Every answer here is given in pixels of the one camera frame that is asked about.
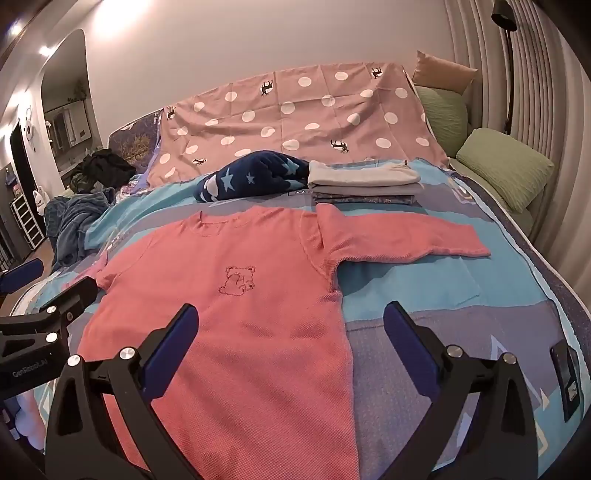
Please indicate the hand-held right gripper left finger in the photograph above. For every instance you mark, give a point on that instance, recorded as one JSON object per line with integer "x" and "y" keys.
{"x": 170, "y": 353}

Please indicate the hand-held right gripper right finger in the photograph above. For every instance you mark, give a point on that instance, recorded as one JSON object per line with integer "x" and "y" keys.
{"x": 411, "y": 353}

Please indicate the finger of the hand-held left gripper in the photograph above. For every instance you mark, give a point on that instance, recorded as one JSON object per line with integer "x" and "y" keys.
{"x": 25, "y": 273}
{"x": 76, "y": 295}

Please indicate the pink shirt with bear print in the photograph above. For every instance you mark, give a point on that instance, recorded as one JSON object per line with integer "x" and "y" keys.
{"x": 258, "y": 323}

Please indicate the pile of dark clothes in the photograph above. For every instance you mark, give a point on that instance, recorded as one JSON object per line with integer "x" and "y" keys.
{"x": 104, "y": 168}

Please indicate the white cloth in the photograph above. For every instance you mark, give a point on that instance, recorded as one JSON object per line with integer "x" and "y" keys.
{"x": 27, "y": 420}

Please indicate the white shelf rack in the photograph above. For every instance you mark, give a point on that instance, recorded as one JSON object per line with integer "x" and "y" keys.
{"x": 27, "y": 221}

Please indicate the blue-grey blanket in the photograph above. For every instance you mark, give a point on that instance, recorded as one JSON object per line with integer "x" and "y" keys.
{"x": 74, "y": 221}

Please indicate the black rectangular device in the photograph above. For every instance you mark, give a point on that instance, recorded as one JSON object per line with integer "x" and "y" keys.
{"x": 565, "y": 369}

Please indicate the folded dark patterned cloth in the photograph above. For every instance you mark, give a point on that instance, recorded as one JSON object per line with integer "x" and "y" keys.
{"x": 364, "y": 200}

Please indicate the folded grey cloth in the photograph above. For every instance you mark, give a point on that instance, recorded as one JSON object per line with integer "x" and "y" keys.
{"x": 369, "y": 190}

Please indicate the folded cream cloth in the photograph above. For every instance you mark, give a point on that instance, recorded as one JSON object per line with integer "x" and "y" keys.
{"x": 360, "y": 175}

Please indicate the navy star blanket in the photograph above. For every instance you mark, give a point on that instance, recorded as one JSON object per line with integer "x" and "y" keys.
{"x": 249, "y": 177}

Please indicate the green ribbed pillow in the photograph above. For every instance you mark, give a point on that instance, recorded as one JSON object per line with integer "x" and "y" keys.
{"x": 443, "y": 115}
{"x": 503, "y": 166}

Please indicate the pink polka dot sheet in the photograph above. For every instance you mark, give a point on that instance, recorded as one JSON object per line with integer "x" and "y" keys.
{"x": 300, "y": 129}

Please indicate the beige pillow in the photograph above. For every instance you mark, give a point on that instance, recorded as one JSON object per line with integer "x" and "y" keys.
{"x": 438, "y": 74}

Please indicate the black floor lamp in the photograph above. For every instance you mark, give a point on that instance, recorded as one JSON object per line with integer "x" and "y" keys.
{"x": 503, "y": 11}

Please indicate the white wall ornament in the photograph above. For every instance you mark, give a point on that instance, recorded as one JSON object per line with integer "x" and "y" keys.
{"x": 28, "y": 131}

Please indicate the wall cabinet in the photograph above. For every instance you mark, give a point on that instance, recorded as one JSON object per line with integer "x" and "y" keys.
{"x": 69, "y": 124}

